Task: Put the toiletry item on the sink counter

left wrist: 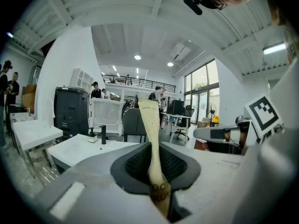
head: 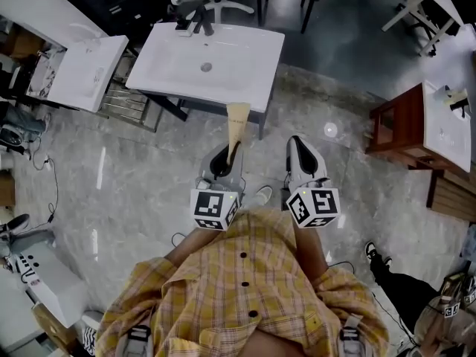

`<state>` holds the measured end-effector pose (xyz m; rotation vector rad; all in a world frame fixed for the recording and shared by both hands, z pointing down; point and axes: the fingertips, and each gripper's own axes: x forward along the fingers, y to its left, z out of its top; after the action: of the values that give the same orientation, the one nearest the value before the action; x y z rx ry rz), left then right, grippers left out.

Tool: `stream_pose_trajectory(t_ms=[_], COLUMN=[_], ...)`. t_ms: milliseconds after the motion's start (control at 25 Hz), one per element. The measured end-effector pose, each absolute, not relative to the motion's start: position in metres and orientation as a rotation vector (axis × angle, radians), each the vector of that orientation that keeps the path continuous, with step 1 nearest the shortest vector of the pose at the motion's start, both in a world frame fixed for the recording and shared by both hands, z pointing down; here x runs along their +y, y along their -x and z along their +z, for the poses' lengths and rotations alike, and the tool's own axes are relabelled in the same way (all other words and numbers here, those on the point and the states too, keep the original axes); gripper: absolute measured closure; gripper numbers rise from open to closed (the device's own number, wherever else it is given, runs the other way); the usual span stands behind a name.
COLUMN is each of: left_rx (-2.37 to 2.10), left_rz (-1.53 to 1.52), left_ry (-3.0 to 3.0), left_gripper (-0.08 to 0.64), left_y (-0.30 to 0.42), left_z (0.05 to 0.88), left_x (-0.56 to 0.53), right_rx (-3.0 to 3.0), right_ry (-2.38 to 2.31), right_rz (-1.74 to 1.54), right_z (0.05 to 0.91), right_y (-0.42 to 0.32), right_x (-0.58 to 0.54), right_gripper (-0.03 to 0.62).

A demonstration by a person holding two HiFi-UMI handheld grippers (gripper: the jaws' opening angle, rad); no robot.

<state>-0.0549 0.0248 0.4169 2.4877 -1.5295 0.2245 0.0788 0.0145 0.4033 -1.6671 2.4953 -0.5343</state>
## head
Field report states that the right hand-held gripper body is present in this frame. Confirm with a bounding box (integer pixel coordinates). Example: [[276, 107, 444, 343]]
[[283, 171, 341, 230]]

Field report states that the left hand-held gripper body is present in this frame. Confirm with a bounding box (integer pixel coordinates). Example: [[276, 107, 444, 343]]
[[190, 167, 247, 232]]

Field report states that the person's left forearm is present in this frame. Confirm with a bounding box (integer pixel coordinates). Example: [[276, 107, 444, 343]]
[[163, 225, 226, 274]]

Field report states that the person's right forearm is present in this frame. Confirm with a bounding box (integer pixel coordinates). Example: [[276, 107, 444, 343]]
[[292, 221, 330, 283]]

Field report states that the black metal sink stand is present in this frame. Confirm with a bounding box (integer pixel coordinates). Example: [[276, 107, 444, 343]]
[[139, 63, 278, 141]]

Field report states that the white sink counter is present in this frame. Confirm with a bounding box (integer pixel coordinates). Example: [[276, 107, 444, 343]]
[[125, 22, 286, 113]]

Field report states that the white cabinet sink top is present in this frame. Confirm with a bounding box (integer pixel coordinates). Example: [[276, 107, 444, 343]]
[[422, 79, 473, 174]]

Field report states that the black sink faucet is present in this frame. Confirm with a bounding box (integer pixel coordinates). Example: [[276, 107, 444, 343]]
[[192, 4, 216, 37]]

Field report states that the small white sink basin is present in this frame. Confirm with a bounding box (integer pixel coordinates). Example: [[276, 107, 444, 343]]
[[47, 34, 130, 114]]

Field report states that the brown wooden cabinet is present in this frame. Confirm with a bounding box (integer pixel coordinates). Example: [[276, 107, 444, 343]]
[[364, 82, 447, 170]]

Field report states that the yellow plaid shirt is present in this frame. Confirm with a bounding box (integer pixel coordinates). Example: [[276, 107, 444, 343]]
[[95, 206, 390, 357]]

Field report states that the small grey box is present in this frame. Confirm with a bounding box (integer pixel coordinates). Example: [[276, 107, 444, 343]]
[[174, 17, 195, 38]]

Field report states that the wooden slat bench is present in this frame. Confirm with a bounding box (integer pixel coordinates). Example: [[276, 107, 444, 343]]
[[425, 168, 476, 223]]

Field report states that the black cabinet faucet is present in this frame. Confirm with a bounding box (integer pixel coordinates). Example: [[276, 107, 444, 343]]
[[444, 86, 470, 119]]

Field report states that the white box with black dots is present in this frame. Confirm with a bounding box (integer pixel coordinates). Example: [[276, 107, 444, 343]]
[[13, 242, 89, 329]]

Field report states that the white countertop slab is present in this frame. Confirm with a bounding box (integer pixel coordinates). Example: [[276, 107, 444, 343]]
[[0, 0, 109, 50]]

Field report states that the metal wire rack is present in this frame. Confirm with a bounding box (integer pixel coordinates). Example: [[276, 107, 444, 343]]
[[97, 56, 164, 134]]

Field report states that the grey backpack strap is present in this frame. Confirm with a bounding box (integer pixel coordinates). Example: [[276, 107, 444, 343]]
[[338, 313, 364, 357], [125, 324, 153, 357]]

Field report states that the black floor cable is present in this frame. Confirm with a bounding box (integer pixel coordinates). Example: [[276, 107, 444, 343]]
[[22, 135, 60, 234]]

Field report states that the white frame table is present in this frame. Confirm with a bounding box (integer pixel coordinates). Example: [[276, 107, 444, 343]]
[[381, 0, 466, 58]]

